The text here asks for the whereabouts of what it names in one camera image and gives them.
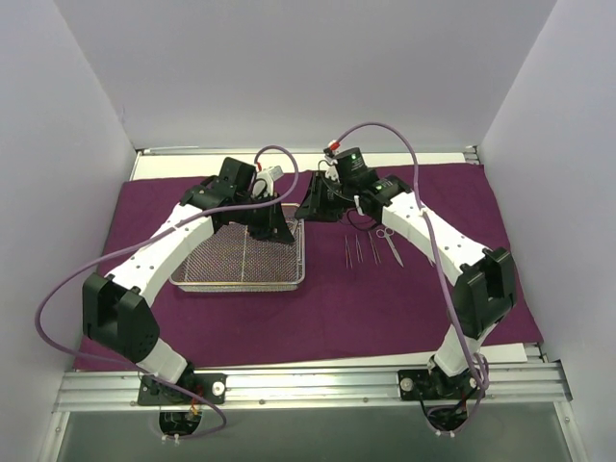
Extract steel tweezers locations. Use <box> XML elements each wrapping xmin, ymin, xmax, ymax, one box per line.
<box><xmin>368</xmin><ymin>231</ymin><xmax>381</xmax><ymax>265</ymax></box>
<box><xmin>344</xmin><ymin>235</ymin><xmax>353</xmax><ymax>270</ymax></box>
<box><xmin>355</xmin><ymin>234</ymin><xmax>364</xmax><ymax>263</ymax></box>

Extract metal mesh instrument tray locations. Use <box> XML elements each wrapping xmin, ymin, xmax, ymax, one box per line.
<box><xmin>168</xmin><ymin>203</ymin><xmax>306</xmax><ymax>293</ymax></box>

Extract steel surgical scissors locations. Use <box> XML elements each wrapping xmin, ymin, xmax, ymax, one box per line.
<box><xmin>376</xmin><ymin>227</ymin><xmax>404</xmax><ymax>268</ymax></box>

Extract purple surgical wrap cloth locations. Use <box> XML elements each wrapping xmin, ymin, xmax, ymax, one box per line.
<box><xmin>71</xmin><ymin>162</ymin><xmax>545</xmax><ymax>372</ymax></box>

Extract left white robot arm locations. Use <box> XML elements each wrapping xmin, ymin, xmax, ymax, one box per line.
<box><xmin>82</xmin><ymin>186</ymin><xmax>294</xmax><ymax>403</ymax></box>

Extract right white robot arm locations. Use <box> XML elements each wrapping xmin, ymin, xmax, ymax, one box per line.
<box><xmin>298</xmin><ymin>169</ymin><xmax>517</xmax><ymax>398</ymax></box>

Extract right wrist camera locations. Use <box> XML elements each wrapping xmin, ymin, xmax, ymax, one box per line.
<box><xmin>334</xmin><ymin>147</ymin><xmax>378</xmax><ymax>189</ymax></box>

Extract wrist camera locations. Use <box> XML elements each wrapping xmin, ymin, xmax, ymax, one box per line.
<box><xmin>334</xmin><ymin>147</ymin><xmax>378</xmax><ymax>189</ymax></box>
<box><xmin>218</xmin><ymin>157</ymin><xmax>256</xmax><ymax>195</ymax></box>

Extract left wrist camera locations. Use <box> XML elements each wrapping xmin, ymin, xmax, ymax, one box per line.
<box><xmin>218</xmin><ymin>157</ymin><xmax>256</xmax><ymax>195</ymax></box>

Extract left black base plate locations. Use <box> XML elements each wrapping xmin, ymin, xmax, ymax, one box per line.
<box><xmin>137</xmin><ymin>372</ymin><xmax>227</xmax><ymax>406</ymax></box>

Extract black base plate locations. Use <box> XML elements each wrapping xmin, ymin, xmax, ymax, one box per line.
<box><xmin>397</xmin><ymin>369</ymin><xmax>483</xmax><ymax>401</ymax></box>
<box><xmin>137</xmin><ymin>372</ymin><xmax>227</xmax><ymax>406</ymax></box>

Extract aluminium front rail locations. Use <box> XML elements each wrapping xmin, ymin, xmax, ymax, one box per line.
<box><xmin>54</xmin><ymin>362</ymin><xmax>572</xmax><ymax>412</ymax></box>

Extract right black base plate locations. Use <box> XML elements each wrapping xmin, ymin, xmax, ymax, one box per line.
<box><xmin>397</xmin><ymin>369</ymin><xmax>483</xmax><ymax>401</ymax></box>

